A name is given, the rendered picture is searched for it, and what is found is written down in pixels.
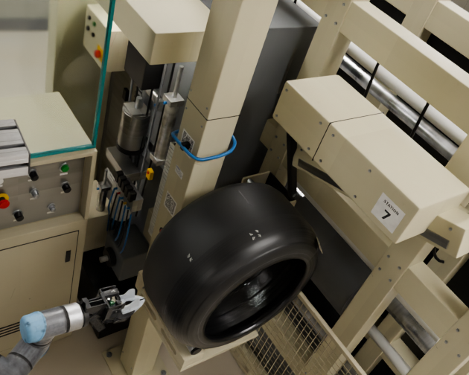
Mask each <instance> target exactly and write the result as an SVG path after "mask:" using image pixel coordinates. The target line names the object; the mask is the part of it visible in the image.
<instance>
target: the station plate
mask: <svg viewBox="0 0 469 375"><path fill-rule="evenodd" d="M371 212H372V213H373V214H374V215H375V216H376V217H377V219H378V220H379V221H380V222H381V223H382V224H383V225H384V226H385V227H386V228H387V229H388V230H389V231H390V232H391V233H393V232H394V230H395V229H396V228H397V226H398V225H399V223H400V222H401V220H402V219H403V217H404V216H405V213H404V212H403V211H402V210H401V209H400V208H399V207H398V206H397V205H396V204H395V203H394V202H393V201H392V200H391V199H390V198H389V197H388V196H387V195H386V194H385V193H384V192H383V193H382V194H381V196H380V198H379V199H378V201H377V203H376V204H375V206H374V207H373V209H372V210H371Z"/></svg>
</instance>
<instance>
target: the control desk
mask: <svg viewBox="0 0 469 375"><path fill-rule="evenodd" d="M97 154H98V151H97V150H96V149H95V148H91V149H87V150H78V151H74V152H69V153H61V154H56V155H52V156H43V157H39V158H31V171H30V174H28V175H26V176H17V177H11V178H6V179H0V354H1V355H2V356H4V357H6V356H7V355H8V354H9V352H11V350H12V349H13V348H14V347H15V346H16V344H17V343H18V342H19V340H20V339H21V338H22V336H21V333H20V329H19V325H20V319H21V318H22V316H24V315H28V314H31V313H33V312H36V311H41V310H46V309H50V308H53V307H58V306H62V305H64V304H70V303H74V302H77V292H78V287H79V280H80V270H81V265H82V259H83V249H84V243H85V238H86V227H87V222H88V218H89V208H90V202H91V197H92V186H93V181H94V175H95V165H96V160H97Z"/></svg>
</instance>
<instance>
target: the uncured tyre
mask: <svg viewBox="0 0 469 375"><path fill-rule="evenodd" d="M239 191H240V192H241V193H242V194H243V195H244V197H245V198H246V199H247V201H248V202H249V203H250V205H251V206H250V205H249V203H248V202H247V201H246V200H245V199H244V198H243V196H242V195H241V194H240V192H239ZM257 228H258V229H259V230H260V231H261V233H262V234H263V237H262V238H260V239H258V240H256V241H254V242H252V241H251V239H250V238H249V236H248V234H247V233H249V232H250V231H254V230H255V229H257ZM189 251H191V253H192V255H193V256H194V257H195V259H194V260H193V261H192V262H191V263H190V264H189V263H188V261H187V260H186V259H185V255H186V254H187V253H188V252H189ZM318 255H319V244H318V241H317V239H316V233H315V231H314V230H313V228H312V227H311V226H310V224H309V223H308V222H307V221H306V220H305V219H304V217H303V216H302V215H301V214H300V213H299V212H298V211H297V210H296V209H295V207H294V206H293V205H292V204H291V203H290V201H289V200H288V199H287V198H286V197H285V195H284V194H283V193H282V192H280V191H279V190H277V189H275V188H274V187H272V186H270V185H267V184H264V183H257V182H251V183H237V184H232V185H226V186H224V187H220V188H218V189H216V190H213V191H211V192H209V193H207V194H205V195H203V196H201V197H199V198H198V199H196V200H194V201H193V202H191V203H190V204H189V205H187V206H185V207H184V208H183V209H182V210H181V211H180V212H178V213H177V214H176V215H175V216H174V217H173V218H172V219H171V220H170V221H169V222H168V223H167V224H166V225H165V226H164V228H163V229H162V230H161V231H160V232H159V234H158V235H157V236H156V238H155V240H154V241H153V244H152V245H151V247H150V250H149V252H148V255H147V258H146V260H145V263H144V268H143V273H142V277H143V281H144V288H145V291H146V293H147V295H148V297H149V298H150V300H151V301H152V303H153V306H154V307H155V308H156V310H157V312H158V314H159V315H160V317H161V319H162V320H163V322H164V323H165V326H166V328H167V329H168V331H169V332H170V334H171V335H172V336H173V337H174V338H175V339H176V340H177V341H178V342H179V343H181V344H183V345H186V346H190V347H197V348H201V349H209V348H215V347H220V346H223V345H225V344H229V343H231V342H234V341H236V340H238V339H240V338H242V337H244V336H246V335H248V334H250V333H251V332H253V331H254V330H257V329H258V328H259V327H261V326H262V325H264V324H266V323H267V322H268V321H269V320H270V319H272V318H273V317H275V316H276V315H277V314H279V313H280V311H282V310H283V309H284V308H285V307H286V306H287V305H288V304H289V303H290V302H291V301H292V300H293V299H294V298H295V297H296V296H297V295H298V294H299V293H300V292H301V291H302V290H303V289H304V287H305V286H306V285H307V283H308V281H309V280H310V279H311V277H312V275H313V273H314V271H315V269H316V266H317V262H318Z"/></svg>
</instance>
